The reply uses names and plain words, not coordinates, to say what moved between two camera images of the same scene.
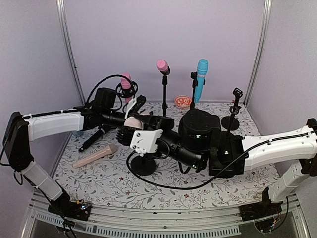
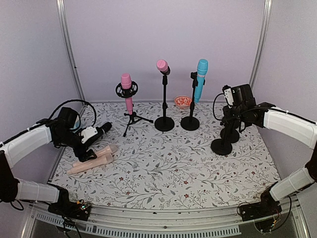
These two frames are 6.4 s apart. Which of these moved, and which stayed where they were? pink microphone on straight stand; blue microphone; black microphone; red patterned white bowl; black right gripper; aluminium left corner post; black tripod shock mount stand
Moved: black right gripper
Stayed: red patterned white bowl; black tripod shock mount stand; pink microphone on straight stand; aluminium left corner post; black microphone; blue microphone
